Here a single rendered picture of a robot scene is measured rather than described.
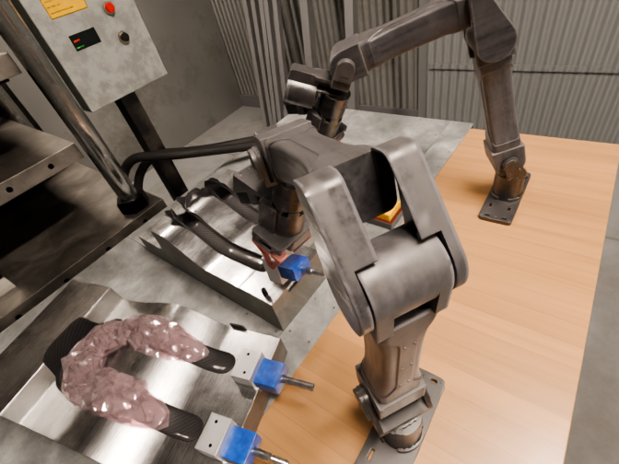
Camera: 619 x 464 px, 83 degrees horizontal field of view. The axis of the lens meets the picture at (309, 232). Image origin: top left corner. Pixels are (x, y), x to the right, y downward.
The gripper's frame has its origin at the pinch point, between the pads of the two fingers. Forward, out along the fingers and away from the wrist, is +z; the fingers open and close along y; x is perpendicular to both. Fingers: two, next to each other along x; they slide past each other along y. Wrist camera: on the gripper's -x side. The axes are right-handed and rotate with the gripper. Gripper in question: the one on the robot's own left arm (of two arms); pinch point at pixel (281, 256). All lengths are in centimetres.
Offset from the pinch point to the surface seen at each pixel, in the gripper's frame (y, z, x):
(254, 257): -1.3, 9.0, -7.7
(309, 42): -176, 42, -127
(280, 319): 5.2, 9.9, 5.8
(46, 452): 45, 26, -12
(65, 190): 3, 55, -105
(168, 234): 6.4, 11.7, -27.1
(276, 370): 14.2, 5.5, 12.5
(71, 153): 4, 20, -77
